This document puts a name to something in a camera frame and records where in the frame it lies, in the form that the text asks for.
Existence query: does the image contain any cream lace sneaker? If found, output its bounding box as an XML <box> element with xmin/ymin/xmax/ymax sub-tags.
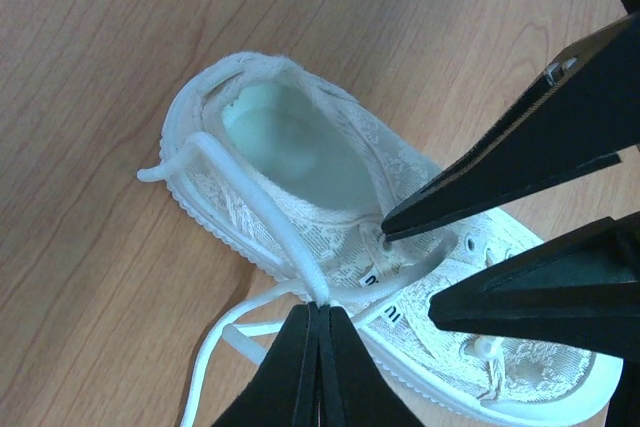
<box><xmin>137</xmin><ymin>52</ymin><xmax>623</xmax><ymax>426</ymax></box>

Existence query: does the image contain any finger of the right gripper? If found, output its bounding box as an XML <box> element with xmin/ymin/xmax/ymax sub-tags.
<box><xmin>429</xmin><ymin>214</ymin><xmax>639</xmax><ymax>359</ymax></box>
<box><xmin>381</xmin><ymin>14</ymin><xmax>639</xmax><ymax>240</ymax></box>

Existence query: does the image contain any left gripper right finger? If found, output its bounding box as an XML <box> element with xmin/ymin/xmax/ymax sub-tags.
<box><xmin>318</xmin><ymin>306</ymin><xmax>413</xmax><ymax>426</ymax></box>

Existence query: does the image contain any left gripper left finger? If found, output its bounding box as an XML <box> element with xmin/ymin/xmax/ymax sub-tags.
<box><xmin>215</xmin><ymin>303</ymin><xmax>320</xmax><ymax>427</ymax></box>

